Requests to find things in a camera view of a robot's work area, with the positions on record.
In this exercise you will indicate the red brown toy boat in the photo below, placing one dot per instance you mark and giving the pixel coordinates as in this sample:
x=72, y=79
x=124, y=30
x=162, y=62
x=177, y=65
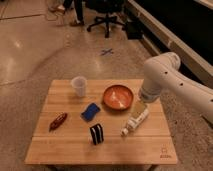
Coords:
x=58, y=121

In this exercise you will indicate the person's legs and shoes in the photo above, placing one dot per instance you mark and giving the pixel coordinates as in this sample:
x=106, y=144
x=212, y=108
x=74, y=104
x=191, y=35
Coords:
x=78, y=10

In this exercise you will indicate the orange bowl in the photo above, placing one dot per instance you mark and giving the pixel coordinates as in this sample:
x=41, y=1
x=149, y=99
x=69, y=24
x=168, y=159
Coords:
x=118, y=97

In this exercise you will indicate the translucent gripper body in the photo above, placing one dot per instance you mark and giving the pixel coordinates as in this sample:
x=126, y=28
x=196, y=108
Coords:
x=138, y=108

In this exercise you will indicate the black office chair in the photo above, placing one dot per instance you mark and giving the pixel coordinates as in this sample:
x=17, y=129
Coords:
x=106, y=7

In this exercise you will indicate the blue sponge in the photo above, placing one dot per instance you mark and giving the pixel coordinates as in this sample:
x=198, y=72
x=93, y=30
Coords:
x=90, y=112

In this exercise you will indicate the white plastic bottle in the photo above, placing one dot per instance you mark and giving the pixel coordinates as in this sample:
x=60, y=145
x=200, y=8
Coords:
x=134, y=121

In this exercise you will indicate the black box on floor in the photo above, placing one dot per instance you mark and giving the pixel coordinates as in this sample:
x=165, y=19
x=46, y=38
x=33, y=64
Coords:
x=133, y=30

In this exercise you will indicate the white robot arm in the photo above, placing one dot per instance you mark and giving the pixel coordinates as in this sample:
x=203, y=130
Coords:
x=162, y=72

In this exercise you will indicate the clear plastic cup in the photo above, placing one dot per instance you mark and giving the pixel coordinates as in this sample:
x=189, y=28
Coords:
x=79, y=84

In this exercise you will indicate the black white striped eraser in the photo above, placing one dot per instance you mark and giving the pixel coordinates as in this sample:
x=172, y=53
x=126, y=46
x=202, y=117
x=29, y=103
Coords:
x=97, y=134

